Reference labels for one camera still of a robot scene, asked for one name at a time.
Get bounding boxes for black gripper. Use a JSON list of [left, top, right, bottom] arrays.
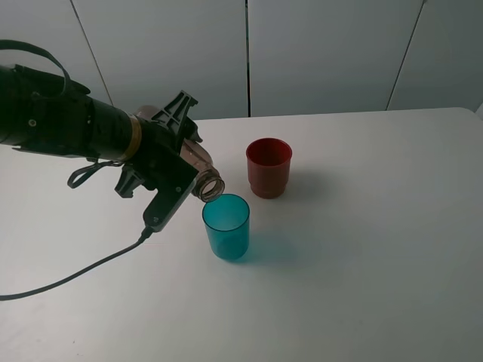
[[115, 90, 198, 198]]

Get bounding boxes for clear brownish plastic bottle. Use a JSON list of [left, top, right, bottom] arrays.
[[129, 106, 225, 203]]

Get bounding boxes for teal translucent plastic cup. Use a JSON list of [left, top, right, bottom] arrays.
[[202, 194, 251, 261]]

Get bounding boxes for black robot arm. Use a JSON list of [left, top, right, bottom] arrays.
[[1, 65, 198, 198]]

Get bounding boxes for red plastic cup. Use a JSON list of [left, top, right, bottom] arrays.
[[246, 138, 292, 199]]

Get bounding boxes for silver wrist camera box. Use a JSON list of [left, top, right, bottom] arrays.
[[143, 157, 198, 232]]

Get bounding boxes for thin black cable loop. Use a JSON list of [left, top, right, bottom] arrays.
[[0, 39, 125, 190]]

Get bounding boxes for black camera cable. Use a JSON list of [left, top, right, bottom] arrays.
[[0, 225, 155, 302]]

